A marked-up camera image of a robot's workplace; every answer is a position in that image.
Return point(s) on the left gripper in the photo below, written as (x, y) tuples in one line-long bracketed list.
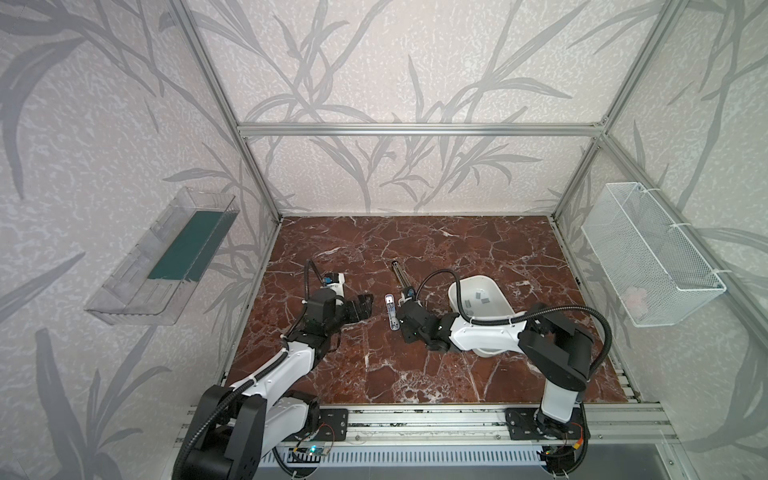
[(357, 306)]

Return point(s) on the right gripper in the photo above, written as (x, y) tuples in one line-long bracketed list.
[(408, 312)]

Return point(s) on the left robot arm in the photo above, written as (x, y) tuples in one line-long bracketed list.
[(234, 427)]

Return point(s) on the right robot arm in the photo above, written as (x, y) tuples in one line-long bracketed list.
[(567, 344)]

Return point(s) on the white plastic tray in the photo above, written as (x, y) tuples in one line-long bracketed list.
[(485, 341)]

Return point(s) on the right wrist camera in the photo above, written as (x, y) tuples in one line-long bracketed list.
[(408, 293)]

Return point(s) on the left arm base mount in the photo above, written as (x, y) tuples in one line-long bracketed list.
[(324, 425)]

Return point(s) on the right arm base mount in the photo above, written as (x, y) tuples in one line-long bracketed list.
[(528, 423)]

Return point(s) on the clear plastic wall bin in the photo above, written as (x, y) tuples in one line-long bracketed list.
[(153, 284)]

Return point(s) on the aluminium front rail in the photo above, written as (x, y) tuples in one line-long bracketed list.
[(484, 424)]

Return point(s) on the white wire mesh basket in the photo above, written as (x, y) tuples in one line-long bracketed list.
[(658, 274)]

